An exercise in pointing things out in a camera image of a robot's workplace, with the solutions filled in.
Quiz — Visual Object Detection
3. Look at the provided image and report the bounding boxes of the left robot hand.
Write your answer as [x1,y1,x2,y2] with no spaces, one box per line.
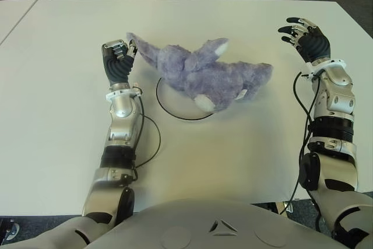
[101,38,138,89]

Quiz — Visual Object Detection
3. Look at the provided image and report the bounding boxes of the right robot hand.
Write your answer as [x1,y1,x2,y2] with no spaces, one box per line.
[278,17,332,65]

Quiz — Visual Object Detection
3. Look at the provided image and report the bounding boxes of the purple plush rabbit doll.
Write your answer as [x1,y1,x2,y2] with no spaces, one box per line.
[125,32,275,114]

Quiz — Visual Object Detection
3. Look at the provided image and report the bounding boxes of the white plate with black rim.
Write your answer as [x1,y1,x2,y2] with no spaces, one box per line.
[156,75,215,121]

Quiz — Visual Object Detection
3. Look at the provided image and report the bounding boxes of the metal table leg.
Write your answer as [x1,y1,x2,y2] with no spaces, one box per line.
[269,201,293,216]

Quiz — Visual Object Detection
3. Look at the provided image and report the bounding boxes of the grey robot torso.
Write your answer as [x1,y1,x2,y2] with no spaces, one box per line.
[0,198,352,249]

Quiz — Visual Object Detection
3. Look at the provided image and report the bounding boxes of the grey stand foot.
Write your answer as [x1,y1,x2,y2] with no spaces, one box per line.
[0,219,20,243]

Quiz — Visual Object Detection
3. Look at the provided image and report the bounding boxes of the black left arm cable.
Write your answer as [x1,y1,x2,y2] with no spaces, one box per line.
[132,88,162,174]

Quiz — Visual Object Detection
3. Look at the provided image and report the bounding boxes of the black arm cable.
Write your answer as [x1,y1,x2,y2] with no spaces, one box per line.
[287,71,320,213]
[132,88,162,174]

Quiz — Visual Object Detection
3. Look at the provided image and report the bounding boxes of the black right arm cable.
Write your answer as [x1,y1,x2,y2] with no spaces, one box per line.
[287,71,320,213]

